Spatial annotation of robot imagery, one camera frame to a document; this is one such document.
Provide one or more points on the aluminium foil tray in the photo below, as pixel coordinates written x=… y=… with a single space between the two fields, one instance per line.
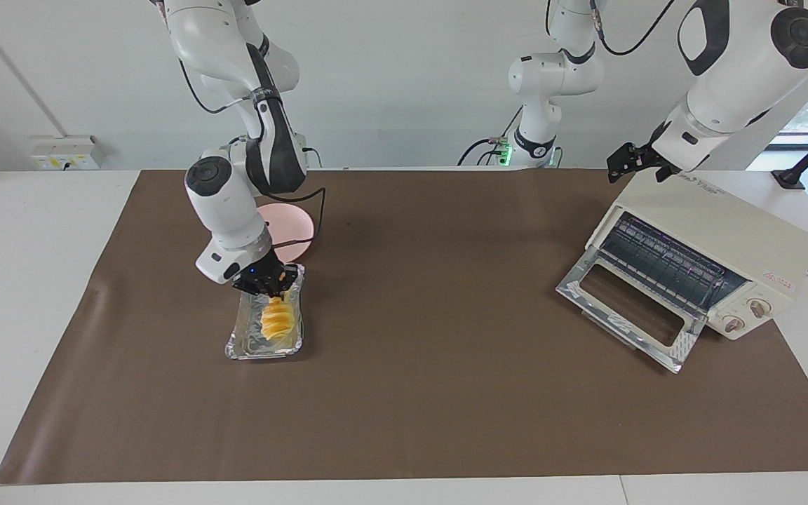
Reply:
x=246 y=337

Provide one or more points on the yellow sliced bread loaf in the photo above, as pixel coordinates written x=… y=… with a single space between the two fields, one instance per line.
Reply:
x=276 y=321

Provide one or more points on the brown table mat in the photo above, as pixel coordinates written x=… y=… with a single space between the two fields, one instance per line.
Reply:
x=411 y=393

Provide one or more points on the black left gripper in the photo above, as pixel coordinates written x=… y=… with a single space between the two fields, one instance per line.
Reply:
x=634 y=157

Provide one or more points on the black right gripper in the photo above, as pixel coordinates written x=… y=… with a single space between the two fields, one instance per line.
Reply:
x=267 y=270

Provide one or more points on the glass oven door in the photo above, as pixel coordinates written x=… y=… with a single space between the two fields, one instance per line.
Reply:
x=572 y=287

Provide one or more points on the white wall socket box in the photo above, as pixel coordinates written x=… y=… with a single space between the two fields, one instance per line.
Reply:
x=67 y=154

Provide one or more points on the cream toaster oven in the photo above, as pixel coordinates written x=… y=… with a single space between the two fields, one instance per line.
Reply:
x=734 y=224

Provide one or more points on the larger oven control knob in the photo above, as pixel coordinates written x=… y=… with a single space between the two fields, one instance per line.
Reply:
x=759 y=307

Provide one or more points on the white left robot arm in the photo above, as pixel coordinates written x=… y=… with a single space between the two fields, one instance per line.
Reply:
x=734 y=70

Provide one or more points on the pink round plate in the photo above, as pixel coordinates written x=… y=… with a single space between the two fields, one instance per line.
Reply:
x=292 y=223

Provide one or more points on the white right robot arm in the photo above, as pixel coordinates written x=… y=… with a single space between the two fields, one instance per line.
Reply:
x=225 y=203

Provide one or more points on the smaller oven control knob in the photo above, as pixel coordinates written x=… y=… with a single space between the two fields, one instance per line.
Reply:
x=732 y=324

